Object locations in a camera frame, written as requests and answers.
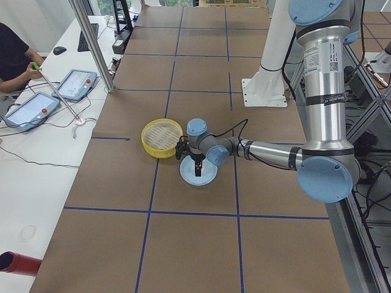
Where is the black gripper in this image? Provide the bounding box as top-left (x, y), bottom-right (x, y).
top-left (191, 153), bottom-right (204, 177)

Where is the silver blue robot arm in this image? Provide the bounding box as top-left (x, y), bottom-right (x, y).
top-left (176, 1), bottom-right (365, 203)

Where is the yellow round steamer basket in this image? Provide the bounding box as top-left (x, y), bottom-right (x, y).
top-left (141, 118), bottom-right (183, 159)

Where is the light blue plate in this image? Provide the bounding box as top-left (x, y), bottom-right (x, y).
top-left (180, 156), bottom-right (217, 186)

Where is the black box on desk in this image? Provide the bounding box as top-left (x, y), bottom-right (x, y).
top-left (112, 29), bottom-right (131, 54)

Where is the far blue teach pendant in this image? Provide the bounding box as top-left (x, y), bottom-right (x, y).
top-left (57, 69), bottom-right (98, 101)

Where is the blue teach pendant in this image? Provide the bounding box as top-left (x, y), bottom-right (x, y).
top-left (57, 69), bottom-right (98, 101)
top-left (4, 92), bottom-right (60, 131)

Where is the black keyboard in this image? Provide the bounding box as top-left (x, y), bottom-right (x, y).
top-left (77, 23), bottom-right (100, 52)

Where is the near blue teach pendant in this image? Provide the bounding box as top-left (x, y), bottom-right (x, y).
top-left (4, 92), bottom-right (60, 131)

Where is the black computer mouse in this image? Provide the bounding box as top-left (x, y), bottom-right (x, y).
top-left (53, 46), bottom-right (67, 56)

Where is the person in black shirt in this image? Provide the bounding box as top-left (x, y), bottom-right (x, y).
top-left (1, 23), bottom-right (44, 93)

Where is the red cylinder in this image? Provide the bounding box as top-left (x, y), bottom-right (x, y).
top-left (1, 251), bottom-right (42, 277)

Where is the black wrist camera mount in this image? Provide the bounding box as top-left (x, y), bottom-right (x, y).
top-left (175, 136), bottom-right (189, 160)

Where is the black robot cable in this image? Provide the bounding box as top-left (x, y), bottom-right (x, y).
top-left (210, 118), bottom-right (303, 172)

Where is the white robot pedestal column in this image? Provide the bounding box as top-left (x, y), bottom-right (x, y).
top-left (242, 0), bottom-right (295, 107)

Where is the green handled metal rod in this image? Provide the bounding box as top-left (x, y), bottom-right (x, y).
top-left (32, 62), bottom-right (85, 125)

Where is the aluminium frame post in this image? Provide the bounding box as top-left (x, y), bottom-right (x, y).
top-left (69, 0), bottom-right (114, 93)

